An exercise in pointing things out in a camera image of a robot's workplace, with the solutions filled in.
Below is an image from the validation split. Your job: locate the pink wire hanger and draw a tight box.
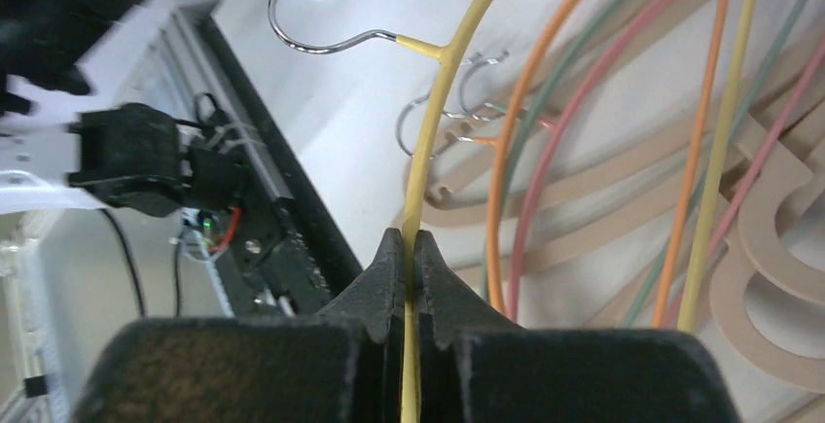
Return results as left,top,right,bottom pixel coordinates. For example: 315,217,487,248
506,0,807,328

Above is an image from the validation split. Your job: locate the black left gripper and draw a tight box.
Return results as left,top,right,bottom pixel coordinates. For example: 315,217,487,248
67,103,248,218

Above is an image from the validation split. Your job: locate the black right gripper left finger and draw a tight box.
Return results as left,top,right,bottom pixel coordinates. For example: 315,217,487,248
77,229,404,422

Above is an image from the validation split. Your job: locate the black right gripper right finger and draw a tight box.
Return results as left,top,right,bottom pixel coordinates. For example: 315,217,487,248
414,231,739,422

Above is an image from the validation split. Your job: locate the beige wooden hanger right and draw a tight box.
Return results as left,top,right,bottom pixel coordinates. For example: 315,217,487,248
710,123,824,315

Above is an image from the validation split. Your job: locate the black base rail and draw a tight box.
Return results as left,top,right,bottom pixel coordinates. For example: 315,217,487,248
197,20,362,315

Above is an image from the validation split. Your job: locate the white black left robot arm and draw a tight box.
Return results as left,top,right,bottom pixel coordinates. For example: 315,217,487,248
1,0,247,218

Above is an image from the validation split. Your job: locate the beige wooden hanger outer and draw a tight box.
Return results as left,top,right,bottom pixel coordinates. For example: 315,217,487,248
450,20,825,280

